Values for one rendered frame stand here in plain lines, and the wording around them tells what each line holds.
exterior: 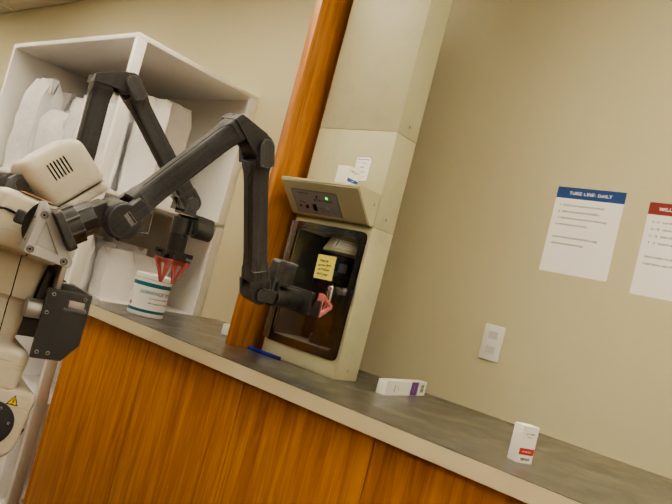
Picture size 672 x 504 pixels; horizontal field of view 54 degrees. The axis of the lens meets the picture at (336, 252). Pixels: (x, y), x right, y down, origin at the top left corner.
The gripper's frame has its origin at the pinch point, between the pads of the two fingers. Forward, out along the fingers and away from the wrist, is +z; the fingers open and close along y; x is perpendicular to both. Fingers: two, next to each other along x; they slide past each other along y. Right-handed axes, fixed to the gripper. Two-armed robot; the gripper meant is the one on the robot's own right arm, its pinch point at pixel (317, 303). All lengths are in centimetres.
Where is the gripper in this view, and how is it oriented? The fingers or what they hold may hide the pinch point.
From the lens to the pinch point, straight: 191.0
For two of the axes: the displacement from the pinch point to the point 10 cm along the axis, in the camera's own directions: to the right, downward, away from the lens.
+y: -7.5, -1.6, 6.4
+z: 6.1, 1.8, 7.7
